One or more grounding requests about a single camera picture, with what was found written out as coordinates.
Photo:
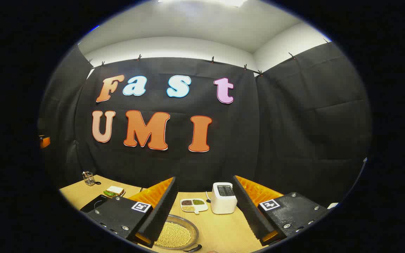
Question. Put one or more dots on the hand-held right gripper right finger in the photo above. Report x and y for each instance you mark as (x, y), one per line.
(248, 207)

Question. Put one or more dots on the white divided dish of beans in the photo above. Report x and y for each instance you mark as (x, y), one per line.
(193, 205)

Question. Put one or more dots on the row of black backdrop clips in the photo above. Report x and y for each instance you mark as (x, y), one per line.
(139, 57)

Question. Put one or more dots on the clear glass holder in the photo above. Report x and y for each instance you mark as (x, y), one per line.
(89, 178)

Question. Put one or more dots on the black induction cooktop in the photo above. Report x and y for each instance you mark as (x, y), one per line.
(95, 204)

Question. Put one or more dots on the pile of soybeans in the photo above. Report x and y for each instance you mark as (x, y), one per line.
(174, 234)

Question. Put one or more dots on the sandwich on small plate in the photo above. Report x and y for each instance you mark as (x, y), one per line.
(114, 191)

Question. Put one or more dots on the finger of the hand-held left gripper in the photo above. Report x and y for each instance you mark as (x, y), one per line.
(44, 142)

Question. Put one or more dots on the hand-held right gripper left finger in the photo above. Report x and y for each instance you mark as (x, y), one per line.
(160, 211)

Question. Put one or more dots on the white toaster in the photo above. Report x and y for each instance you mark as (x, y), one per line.
(223, 202)

